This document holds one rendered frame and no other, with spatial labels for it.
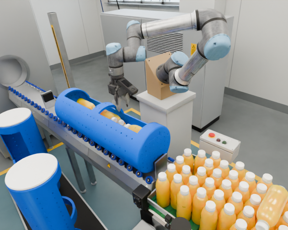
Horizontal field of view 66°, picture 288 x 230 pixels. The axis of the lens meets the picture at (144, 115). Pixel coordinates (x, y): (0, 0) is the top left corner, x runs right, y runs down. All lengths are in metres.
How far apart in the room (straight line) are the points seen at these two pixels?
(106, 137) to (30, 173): 0.46
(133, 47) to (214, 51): 0.38
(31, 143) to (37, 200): 0.77
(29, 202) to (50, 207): 0.12
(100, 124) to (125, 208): 1.22
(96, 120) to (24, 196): 0.55
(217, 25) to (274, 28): 2.60
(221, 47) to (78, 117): 0.96
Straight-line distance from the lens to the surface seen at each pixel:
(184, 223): 0.77
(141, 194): 1.16
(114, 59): 1.12
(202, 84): 2.80
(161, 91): 1.57
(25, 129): 1.99
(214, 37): 1.06
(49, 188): 1.37
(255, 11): 3.74
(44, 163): 1.44
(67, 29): 6.36
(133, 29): 1.18
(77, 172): 2.37
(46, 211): 1.47
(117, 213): 2.34
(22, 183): 1.38
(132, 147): 1.16
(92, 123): 1.40
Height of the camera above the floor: 1.91
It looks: 32 degrees down
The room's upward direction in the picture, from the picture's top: 5 degrees counter-clockwise
